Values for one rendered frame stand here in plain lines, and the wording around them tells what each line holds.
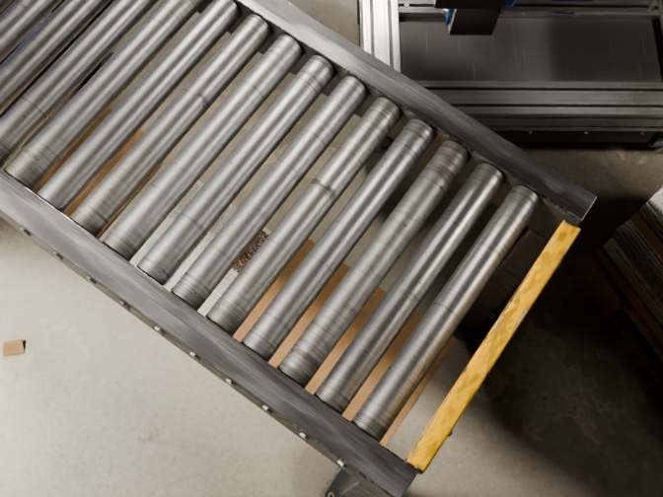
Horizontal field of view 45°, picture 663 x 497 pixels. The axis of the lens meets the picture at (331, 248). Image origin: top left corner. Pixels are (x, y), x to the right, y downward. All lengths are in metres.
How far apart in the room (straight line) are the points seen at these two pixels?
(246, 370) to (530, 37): 1.28
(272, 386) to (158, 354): 0.88
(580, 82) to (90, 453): 1.46
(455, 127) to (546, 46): 0.88
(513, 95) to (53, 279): 1.22
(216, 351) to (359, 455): 0.25
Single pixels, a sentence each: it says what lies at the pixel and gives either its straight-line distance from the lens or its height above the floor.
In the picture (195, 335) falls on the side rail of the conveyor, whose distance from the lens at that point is 1.16.
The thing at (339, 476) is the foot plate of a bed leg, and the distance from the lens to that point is 1.92.
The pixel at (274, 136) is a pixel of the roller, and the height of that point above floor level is 0.79.
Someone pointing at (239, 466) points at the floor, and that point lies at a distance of 1.93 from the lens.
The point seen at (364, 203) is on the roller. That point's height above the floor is 0.80.
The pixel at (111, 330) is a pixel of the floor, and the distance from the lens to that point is 2.02.
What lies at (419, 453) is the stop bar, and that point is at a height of 0.82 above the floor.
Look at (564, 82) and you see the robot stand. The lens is 2.06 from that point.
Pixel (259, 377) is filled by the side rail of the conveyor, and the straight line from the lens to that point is 1.14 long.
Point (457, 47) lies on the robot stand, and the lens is 2.07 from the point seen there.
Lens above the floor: 1.92
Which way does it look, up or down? 71 degrees down
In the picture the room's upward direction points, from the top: 6 degrees clockwise
